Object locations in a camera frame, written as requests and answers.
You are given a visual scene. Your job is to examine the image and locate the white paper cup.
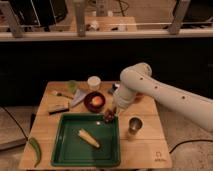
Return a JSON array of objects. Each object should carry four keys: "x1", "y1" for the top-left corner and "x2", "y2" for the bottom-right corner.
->
[{"x1": 87, "y1": 76, "x2": 101, "y2": 91}]

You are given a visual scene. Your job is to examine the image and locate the orange red plate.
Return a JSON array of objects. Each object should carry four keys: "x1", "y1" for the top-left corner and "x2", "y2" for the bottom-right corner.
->
[{"x1": 135, "y1": 93, "x2": 144, "y2": 101}]

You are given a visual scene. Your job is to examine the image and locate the yellow corn cob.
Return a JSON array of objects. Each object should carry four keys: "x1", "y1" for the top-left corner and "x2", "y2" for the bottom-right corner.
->
[{"x1": 78, "y1": 129, "x2": 100, "y2": 148}]

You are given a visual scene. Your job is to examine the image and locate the green plastic tray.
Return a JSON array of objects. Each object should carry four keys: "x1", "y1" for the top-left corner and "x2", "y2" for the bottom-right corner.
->
[{"x1": 51, "y1": 114, "x2": 120, "y2": 167}]

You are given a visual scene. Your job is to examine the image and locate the dark red grape bunch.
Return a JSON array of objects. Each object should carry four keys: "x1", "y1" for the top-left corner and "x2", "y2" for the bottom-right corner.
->
[{"x1": 104, "y1": 109, "x2": 115, "y2": 123}]

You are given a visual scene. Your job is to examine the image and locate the black cable floor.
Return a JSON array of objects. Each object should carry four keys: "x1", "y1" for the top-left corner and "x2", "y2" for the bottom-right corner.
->
[
  {"x1": 2, "y1": 106, "x2": 30, "y2": 142},
  {"x1": 168, "y1": 138, "x2": 213, "y2": 155}
]

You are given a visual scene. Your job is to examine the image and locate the small wooden brush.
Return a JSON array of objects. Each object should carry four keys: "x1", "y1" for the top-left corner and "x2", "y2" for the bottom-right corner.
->
[{"x1": 51, "y1": 90, "x2": 73, "y2": 99}]

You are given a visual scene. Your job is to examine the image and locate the green chili pepper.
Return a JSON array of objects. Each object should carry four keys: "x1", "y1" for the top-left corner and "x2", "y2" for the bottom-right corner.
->
[{"x1": 28, "y1": 137, "x2": 42, "y2": 167}]

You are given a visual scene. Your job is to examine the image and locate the green translucent cup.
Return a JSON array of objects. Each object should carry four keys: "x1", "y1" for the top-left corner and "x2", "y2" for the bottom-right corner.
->
[{"x1": 67, "y1": 80, "x2": 77, "y2": 94}]

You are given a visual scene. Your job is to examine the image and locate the black cable left floor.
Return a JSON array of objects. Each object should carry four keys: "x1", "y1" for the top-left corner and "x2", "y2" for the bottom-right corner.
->
[{"x1": 2, "y1": 106, "x2": 30, "y2": 142}]

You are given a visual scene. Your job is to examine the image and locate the black cable right floor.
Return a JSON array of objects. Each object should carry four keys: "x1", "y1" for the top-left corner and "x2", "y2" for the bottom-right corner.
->
[{"x1": 168, "y1": 138, "x2": 213, "y2": 155}]

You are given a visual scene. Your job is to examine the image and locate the dark red bowl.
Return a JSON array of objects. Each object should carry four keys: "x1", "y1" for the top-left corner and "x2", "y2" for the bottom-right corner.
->
[{"x1": 84, "y1": 91, "x2": 105, "y2": 113}]

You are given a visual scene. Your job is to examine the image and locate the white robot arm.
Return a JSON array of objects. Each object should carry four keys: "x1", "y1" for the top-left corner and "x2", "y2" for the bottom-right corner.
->
[{"x1": 113, "y1": 63, "x2": 213, "y2": 132}]

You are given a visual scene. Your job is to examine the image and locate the grey folded cloth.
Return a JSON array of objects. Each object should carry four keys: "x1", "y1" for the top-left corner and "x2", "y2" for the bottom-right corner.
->
[{"x1": 70, "y1": 89, "x2": 87, "y2": 108}]

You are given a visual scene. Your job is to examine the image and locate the small metal cup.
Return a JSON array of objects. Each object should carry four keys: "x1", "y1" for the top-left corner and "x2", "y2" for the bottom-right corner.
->
[{"x1": 128, "y1": 117, "x2": 143, "y2": 135}]

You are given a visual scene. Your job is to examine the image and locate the orange fruit in bowl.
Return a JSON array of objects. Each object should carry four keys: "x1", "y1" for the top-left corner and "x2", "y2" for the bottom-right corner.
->
[{"x1": 92, "y1": 96, "x2": 103, "y2": 106}]

